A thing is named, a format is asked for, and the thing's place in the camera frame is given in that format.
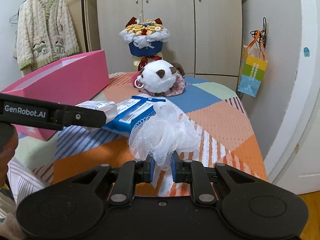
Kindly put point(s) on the cream knitted cardigan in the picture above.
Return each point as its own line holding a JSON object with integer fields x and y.
{"x": 45, "y": 34}

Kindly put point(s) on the blue wrapped flower bouquet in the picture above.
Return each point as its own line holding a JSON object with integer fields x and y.
{"x": 145, "y": 40}

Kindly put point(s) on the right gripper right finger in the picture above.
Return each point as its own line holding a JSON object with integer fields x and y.
{"x": 199, "y": 178}

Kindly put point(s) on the blue wet wipes pack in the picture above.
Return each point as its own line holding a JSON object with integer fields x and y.
{"x": 131, "y": 112}

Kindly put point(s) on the white door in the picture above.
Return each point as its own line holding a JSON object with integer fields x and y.
{"x": 293, "y": 159}

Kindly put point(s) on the white mesh bath pouf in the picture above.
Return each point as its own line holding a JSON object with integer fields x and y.
{"x": 163, "y": 133}

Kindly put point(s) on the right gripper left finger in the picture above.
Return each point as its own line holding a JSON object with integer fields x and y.
{"x": 126, "y": 178}

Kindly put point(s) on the colourful paper gift bag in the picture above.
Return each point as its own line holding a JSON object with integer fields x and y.
{"x": 253, "y": 62}

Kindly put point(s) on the beige wardrobe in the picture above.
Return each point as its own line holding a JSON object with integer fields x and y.
{"x": 205, "y": 35}

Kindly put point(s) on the pink cardboard box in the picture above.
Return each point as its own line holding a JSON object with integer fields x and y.
{"x": 68, "y": 81}

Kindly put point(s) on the white panda plush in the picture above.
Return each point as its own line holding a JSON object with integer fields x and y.
{"x": 162, "y": 78}

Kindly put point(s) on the person's left hand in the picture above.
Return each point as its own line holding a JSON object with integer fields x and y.
{"x": 9, "y": 143}

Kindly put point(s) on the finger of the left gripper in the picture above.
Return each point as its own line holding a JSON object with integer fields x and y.
{"x": 78, "y": 116}

